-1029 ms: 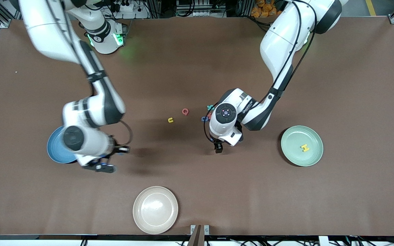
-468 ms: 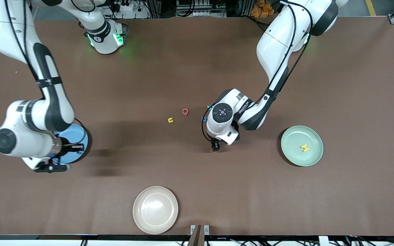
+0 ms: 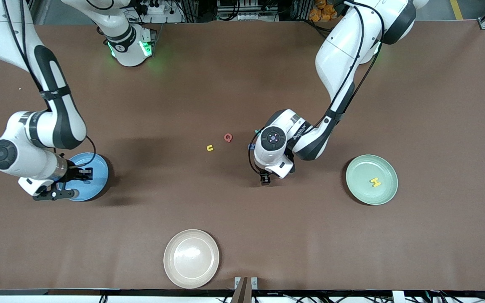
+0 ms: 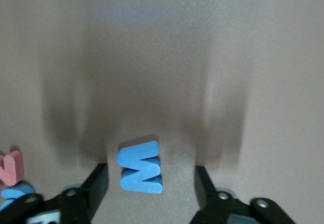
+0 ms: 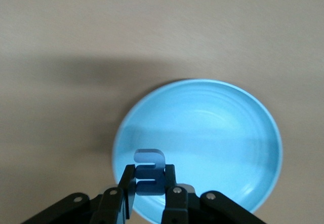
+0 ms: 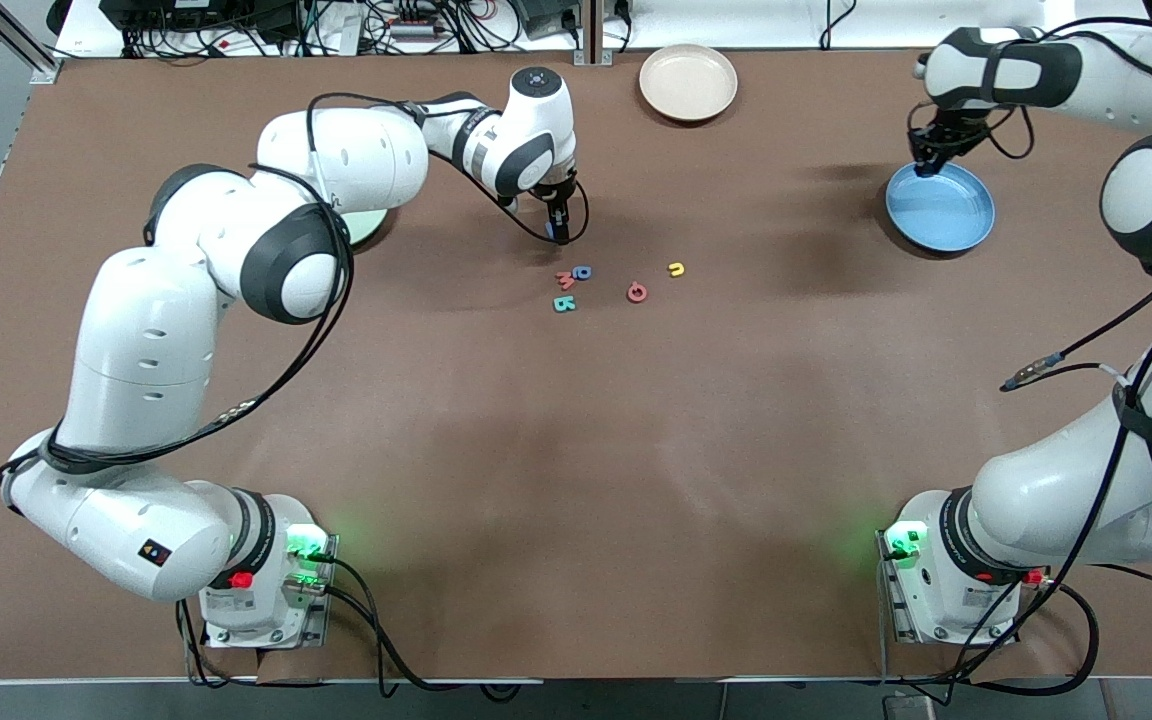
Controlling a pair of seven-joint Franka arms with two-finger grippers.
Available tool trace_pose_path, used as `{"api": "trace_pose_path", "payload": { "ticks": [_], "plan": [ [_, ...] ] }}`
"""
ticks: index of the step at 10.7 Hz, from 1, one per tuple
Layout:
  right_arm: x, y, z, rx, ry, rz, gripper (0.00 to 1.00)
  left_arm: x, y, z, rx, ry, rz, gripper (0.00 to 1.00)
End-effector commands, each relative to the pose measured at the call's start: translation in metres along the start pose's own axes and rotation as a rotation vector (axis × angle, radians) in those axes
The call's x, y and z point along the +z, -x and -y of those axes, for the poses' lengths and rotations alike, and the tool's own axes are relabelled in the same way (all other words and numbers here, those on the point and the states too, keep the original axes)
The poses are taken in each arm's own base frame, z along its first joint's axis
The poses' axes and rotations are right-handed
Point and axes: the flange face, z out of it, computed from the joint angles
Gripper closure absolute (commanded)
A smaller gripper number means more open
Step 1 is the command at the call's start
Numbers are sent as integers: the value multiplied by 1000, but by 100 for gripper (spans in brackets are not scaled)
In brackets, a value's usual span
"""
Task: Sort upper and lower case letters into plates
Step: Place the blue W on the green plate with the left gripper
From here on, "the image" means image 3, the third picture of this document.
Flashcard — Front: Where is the blue plate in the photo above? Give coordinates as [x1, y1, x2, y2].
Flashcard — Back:
[64, 152, 109, 202]

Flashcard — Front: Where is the green plate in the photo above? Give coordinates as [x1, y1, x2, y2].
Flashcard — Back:
[346, 154, 399, 206]

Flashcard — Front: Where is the beige plate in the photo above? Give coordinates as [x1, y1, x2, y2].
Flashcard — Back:
[163, 229, 220, 289]

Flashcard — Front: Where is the grey metal rack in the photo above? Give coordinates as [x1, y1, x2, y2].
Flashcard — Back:
[216, 0, 279, 21]

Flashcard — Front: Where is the orange bag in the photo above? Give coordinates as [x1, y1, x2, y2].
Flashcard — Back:
[309, 0, 340, 22]

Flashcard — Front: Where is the white power strip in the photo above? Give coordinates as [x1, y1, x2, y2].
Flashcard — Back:
[135, 0, 168, 16]

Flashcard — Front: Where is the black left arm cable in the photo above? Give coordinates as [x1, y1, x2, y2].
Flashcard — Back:
[249, 2, 386, 175]

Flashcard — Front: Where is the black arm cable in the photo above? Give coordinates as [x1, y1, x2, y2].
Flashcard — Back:
[3, 0, 97, 169]
[249, 2, 386, 175]

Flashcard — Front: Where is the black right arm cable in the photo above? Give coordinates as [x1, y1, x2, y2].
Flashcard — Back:
[3, 0, 97, 169]

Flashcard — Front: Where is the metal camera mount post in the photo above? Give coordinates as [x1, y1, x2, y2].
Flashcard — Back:
[234, 276, 258, 303]

